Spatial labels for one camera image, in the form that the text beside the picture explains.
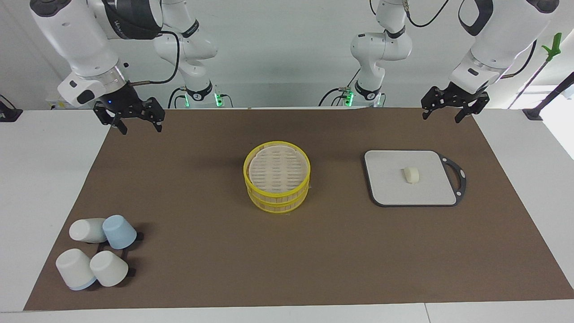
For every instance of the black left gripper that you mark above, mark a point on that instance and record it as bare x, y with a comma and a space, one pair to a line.
457, 96

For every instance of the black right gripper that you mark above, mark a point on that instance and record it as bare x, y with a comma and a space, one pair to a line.
127, 102

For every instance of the white steamed bun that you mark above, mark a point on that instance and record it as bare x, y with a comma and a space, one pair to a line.
411, 175

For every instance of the yellow bamboo steamer lid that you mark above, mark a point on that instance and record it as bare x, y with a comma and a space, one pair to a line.
278, 167

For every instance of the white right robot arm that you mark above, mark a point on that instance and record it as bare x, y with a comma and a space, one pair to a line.
71, 31

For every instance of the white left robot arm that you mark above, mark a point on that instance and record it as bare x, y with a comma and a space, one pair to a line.
497, 31

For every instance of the yellow bamboo steamer basket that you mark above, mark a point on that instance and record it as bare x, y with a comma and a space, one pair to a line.
278, 205

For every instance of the white cardboard box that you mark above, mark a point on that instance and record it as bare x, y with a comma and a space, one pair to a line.
52, 105

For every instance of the black stand with foot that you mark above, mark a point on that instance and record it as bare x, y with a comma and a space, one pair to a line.
545, 101

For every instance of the grey cutting board black rim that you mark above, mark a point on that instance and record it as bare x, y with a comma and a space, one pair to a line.
403, 179

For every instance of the green tipped thin pole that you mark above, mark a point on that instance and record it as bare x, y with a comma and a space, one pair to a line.
554, 47

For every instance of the light blue cup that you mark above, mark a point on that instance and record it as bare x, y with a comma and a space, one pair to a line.
119, 232

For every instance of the black clamp foot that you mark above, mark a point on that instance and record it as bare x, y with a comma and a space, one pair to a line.
9, 113

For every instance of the white cup lying sideways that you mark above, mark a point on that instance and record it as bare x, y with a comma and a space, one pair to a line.
85, 230

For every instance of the plain white cup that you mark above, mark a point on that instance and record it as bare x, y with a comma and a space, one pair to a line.
109, 268

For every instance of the white cup blue rim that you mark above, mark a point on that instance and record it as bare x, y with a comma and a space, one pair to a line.
74, 268

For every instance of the brown table mat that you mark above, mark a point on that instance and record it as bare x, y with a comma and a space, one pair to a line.
224, 251

